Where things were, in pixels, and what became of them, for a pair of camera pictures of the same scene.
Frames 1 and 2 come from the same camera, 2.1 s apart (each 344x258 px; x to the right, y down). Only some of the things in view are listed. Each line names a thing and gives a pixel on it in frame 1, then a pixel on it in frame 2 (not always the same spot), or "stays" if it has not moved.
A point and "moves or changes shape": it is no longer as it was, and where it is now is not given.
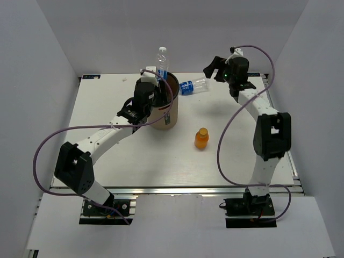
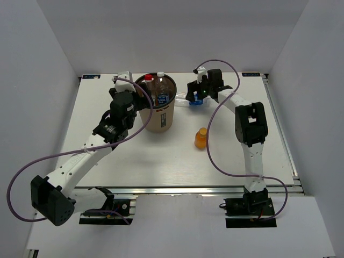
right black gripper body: [228, 77] to [202, 89]
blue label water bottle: [190, 87] moves or changes shape
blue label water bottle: [162, 69] moves or changes shape
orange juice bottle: [201, 138] stays
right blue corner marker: [254, 74] stays
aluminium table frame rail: [195, 190] stays
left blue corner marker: [91, 76] stays
